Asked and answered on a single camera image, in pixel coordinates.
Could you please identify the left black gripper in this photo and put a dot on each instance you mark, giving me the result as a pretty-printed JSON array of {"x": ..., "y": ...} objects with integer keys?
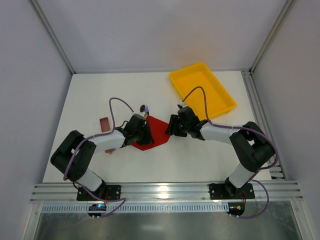
[{"x": 145, "y": 133}]

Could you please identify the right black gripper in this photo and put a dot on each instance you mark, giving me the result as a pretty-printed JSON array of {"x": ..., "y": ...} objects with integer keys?
[{"x": 175, "y": 125}]

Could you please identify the dark blue plastic spoon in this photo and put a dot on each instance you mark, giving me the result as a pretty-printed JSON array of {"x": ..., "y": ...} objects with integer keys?
[{"x": 143, "y": 108}]

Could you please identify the purple plastic fork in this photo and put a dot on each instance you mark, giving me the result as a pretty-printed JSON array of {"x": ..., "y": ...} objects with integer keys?
[{"x": 146, "y": 110}]

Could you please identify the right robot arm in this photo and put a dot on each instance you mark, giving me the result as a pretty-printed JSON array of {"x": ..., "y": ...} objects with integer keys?
[{"x": 251, "y": 146}]

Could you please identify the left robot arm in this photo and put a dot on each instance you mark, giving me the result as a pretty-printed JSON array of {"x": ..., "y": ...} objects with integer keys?
[{"x": 73, "y": 156}]

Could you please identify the brown utensil tray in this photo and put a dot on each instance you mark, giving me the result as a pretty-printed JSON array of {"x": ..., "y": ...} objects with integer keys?
[{"x": 105, "y": 128}]

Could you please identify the yellow plastic bin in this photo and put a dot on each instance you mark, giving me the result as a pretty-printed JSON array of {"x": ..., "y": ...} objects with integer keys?
[{"x": 199, "y": 88}]

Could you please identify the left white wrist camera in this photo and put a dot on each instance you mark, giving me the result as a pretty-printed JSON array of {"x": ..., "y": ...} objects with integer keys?
[{"x": 143, "y": 114}]

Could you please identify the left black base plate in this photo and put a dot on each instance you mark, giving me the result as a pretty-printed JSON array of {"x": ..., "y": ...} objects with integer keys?
[{"x": 107, "y": 192}]

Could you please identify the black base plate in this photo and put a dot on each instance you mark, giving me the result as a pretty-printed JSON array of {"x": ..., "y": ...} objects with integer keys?
[
  {"x": 222, "y": 191},
  {"x": 107, "y": 192}
]

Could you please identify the slotted cable duct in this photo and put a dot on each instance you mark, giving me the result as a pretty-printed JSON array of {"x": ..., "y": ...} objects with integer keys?
[{"x": 136, "y": 207}]

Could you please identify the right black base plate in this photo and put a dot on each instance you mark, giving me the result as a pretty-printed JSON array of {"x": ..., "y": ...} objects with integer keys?
[{"x": 222, "y": 191}]

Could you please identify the right side aluminium rail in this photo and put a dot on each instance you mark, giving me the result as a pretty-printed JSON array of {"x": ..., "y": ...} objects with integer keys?
[{"x": 274, "y": 165}]

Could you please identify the aluminium rail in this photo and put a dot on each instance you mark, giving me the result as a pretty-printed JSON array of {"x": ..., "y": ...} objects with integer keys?
[
  {"x": 274, "y": 165},
  {"x": 278, "y": 190}
]

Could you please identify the front aluminium rail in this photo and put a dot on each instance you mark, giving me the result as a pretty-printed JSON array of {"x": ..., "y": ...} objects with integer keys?
[{"x": 278, "y": 190}]

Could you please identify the right frame post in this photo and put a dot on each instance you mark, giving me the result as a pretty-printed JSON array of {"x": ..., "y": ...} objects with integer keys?
[{"x": 279, "y": 21}]

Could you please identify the frame post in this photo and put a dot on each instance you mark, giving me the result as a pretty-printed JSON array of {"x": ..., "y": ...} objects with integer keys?
[
  {"x": 48, "y": 28},
  {"x": 279, "y": 21}
]

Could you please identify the left frame post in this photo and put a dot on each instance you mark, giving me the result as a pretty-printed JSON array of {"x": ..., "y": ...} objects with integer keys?
[{"x": 48, "y": 28}]

